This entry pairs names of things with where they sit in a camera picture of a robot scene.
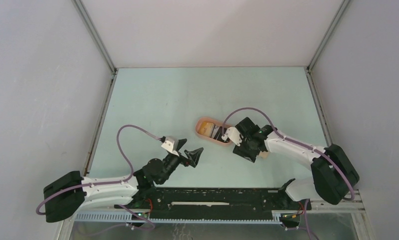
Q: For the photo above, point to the right controller board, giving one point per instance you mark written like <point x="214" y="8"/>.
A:
<point x="290" y="220"/>

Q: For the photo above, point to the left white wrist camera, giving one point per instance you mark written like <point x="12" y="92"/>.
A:
<point x="170" y="145"/>

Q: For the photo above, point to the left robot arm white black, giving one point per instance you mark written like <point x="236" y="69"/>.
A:
<point x="73" y="192"/>

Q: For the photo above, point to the orange credit card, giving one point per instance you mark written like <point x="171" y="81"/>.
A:
<point x="206" y="128"/>

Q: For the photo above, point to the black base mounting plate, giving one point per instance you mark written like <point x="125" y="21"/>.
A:
<point x="220" y="204"/>

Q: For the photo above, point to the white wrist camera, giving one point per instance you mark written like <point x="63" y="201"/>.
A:
<point x="170" y="145"/>
<point x="234" y="135"/>

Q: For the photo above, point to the aluminium frame rail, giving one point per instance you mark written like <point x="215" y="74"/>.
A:
<point x="320" y="206"/>

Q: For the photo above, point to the left controller board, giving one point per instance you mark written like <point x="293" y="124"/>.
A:
<point x="139" y="216"/>

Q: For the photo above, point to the striped black white card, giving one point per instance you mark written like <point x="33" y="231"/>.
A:
<point x="216" y="132"/>

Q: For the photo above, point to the controller board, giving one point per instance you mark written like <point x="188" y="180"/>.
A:
<point x="139" y="216"/>
<point x="290" y="220"/>

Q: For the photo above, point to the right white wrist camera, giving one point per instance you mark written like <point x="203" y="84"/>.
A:
<point x="234" y="135"/>

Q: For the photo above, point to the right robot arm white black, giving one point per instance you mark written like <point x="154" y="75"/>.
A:
<point x="332" y="174"/>

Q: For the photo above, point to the tan leather card holder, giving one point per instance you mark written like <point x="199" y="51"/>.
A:
<point x="263" y="154"/>

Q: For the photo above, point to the pink oval tray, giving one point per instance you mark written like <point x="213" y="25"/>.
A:
<point x="216" y="122"/>

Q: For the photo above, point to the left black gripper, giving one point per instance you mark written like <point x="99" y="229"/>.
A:
<point x="193" y="155"/>

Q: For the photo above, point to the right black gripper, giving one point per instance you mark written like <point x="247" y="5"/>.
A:
<point x="241" y="151"/>

